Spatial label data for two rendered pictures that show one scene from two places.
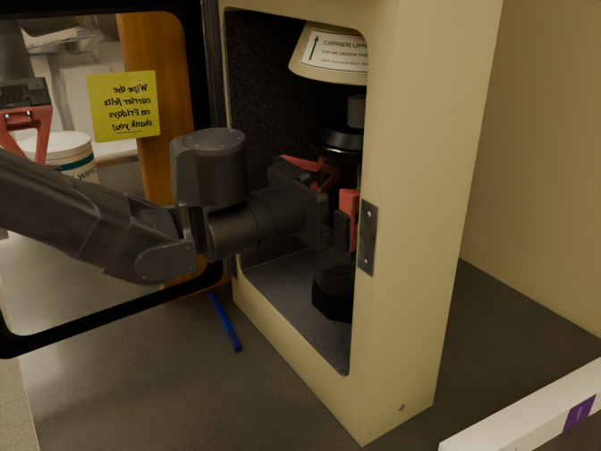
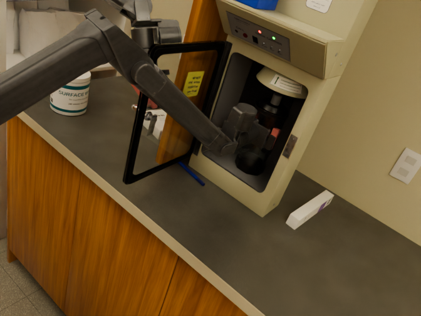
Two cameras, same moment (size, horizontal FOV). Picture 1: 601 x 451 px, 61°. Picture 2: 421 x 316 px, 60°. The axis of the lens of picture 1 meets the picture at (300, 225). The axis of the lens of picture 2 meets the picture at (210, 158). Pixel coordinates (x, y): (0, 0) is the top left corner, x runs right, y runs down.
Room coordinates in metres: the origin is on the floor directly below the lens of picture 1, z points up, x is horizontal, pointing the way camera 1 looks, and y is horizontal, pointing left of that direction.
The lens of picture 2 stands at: (-0.35, 0.56, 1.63)
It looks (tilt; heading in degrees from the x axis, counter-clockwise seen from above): 30 degrees down; 332
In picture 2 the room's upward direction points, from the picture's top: 19 degrees clockwise
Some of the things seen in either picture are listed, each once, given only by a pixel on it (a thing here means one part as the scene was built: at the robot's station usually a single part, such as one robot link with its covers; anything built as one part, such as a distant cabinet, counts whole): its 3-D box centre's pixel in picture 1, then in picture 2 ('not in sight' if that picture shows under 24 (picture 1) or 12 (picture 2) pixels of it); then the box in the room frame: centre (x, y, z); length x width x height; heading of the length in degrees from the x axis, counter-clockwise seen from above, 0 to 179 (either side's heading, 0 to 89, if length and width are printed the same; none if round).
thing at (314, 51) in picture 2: not in sight; (270, 36); (0.48, 0.07, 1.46); 0.32 x 0.11 x 0.10; 33
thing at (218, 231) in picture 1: (224, 224); (237, 136); (0.45, 0.08, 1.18); 0.07 x 0.06 x 0.07; 123
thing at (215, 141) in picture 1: (187, 198); (231, 126); (0.44, 0.11, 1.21); 0.12 x 0.09 x 0.11; 111
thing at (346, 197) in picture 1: (349, 207); (269, 133); (0.49, -0.05, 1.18); 0.09 x 0.07 x 0.07; 123
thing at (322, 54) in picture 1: (374, 39); (287, 76); (0.55, -0.08, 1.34); 0.18 x 0.18 x 0.05
